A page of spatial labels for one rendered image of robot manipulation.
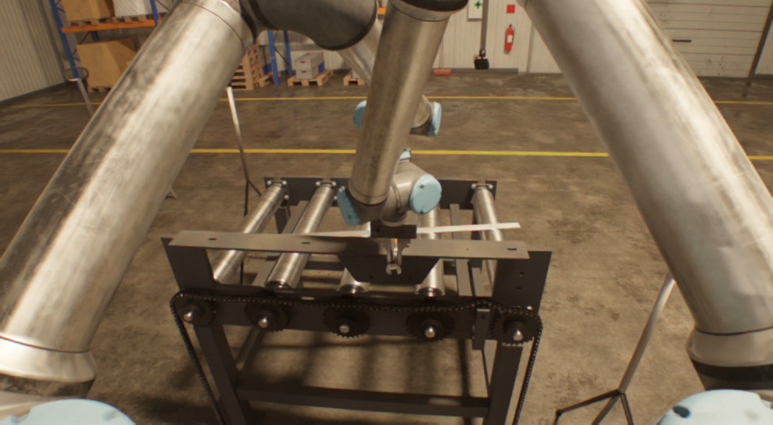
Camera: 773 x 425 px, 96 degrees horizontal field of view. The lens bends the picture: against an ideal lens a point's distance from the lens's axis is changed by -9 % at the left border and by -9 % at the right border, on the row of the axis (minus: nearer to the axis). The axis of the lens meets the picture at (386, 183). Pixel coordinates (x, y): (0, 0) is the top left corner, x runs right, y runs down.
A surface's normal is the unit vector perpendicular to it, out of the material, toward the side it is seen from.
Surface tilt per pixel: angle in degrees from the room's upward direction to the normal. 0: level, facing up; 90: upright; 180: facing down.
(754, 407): 6
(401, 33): 106
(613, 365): 0
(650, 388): 0
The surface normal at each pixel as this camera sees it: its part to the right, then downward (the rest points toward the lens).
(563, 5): -0.79, 0.13
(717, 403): -0.11, -0.87
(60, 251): 0.51, -0.21
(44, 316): 0.69, -0.10
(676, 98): -0.19, -0.21
